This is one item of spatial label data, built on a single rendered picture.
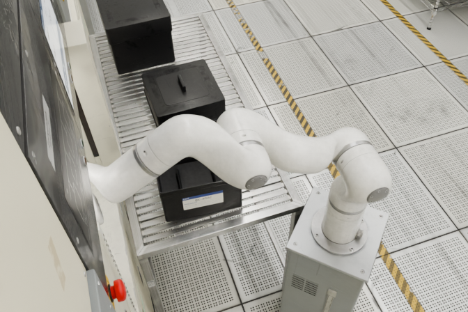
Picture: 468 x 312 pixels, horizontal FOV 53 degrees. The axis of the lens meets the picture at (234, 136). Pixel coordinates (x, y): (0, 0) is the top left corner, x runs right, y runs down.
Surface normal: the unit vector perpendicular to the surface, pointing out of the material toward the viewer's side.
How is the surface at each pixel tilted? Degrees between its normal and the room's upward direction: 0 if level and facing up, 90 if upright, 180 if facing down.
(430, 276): 0
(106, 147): 90
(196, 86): 0
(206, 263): 0
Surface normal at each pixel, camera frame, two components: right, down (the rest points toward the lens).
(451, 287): -0.02, -0.67
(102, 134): 0.33, 0.70
